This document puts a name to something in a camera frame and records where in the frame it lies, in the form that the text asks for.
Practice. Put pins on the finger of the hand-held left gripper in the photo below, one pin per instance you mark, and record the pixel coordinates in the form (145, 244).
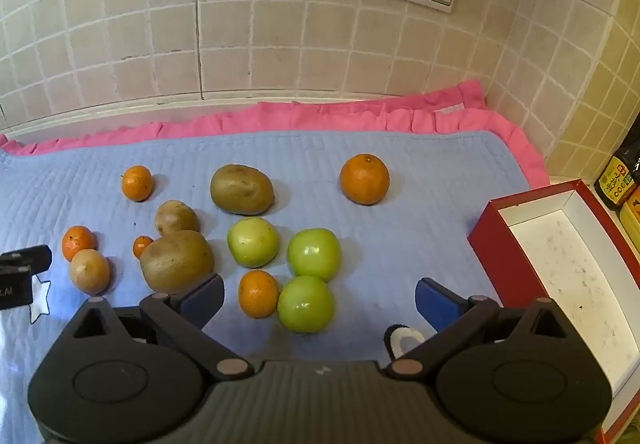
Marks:
(27, 256)

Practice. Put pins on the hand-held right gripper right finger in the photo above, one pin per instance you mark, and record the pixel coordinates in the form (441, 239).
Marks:
(435, 299)

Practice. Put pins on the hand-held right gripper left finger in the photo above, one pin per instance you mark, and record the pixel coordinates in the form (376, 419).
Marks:
(205, 298)

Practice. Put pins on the large brown kiwi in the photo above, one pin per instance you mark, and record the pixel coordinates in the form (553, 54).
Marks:
(176, 260)

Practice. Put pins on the small orange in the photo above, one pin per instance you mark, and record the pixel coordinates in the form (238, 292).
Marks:
(258, 294)
(136, 183)
(78, 243)

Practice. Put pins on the green apple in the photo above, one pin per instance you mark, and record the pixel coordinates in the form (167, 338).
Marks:
(305, 304)
(252, 242)
(314, 254)

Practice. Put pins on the white tray with red rim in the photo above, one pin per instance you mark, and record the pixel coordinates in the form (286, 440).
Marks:
(565, 264)

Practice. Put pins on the large orange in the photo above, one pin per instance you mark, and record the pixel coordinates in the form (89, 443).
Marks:
(364, 179)

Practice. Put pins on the tiny orange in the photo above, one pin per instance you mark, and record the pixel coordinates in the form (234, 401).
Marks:
(142, 246)

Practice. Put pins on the small potato middle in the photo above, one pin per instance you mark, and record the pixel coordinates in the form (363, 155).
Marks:
(176, 219)

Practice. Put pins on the blue blanket with pink trim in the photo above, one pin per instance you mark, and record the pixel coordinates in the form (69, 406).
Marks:
(300, 158)

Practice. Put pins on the yellow oil jug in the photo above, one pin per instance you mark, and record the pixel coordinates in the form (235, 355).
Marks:
(632, 214)

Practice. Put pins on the dark sauce bottle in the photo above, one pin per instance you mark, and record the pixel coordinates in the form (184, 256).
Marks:
(620, 173)

